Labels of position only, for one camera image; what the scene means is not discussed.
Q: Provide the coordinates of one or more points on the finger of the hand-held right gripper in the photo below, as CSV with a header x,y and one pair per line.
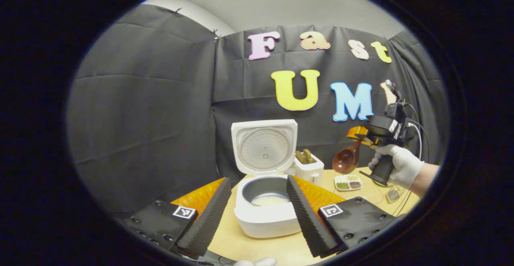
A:
x,y
357,131

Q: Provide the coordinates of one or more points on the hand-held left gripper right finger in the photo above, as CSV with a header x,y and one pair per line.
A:
x,y
305,222

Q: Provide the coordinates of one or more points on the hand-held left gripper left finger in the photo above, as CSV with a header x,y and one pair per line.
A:
x,y
209,217

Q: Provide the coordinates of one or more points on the brown wooden spoon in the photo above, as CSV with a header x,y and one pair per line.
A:
x,y
345,161

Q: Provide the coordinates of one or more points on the white rice cooker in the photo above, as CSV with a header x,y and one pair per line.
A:
x,y
265,224

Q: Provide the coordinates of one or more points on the white toaster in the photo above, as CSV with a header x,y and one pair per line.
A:
x,y
311,172

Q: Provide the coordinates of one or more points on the white divided bean dish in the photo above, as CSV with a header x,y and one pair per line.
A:
x,y
348,185

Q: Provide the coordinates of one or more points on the brown toast slice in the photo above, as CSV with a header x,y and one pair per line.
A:
x,y
300,157
308,156

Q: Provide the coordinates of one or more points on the black backdrop cloth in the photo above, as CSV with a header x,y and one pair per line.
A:
x,y
140,117

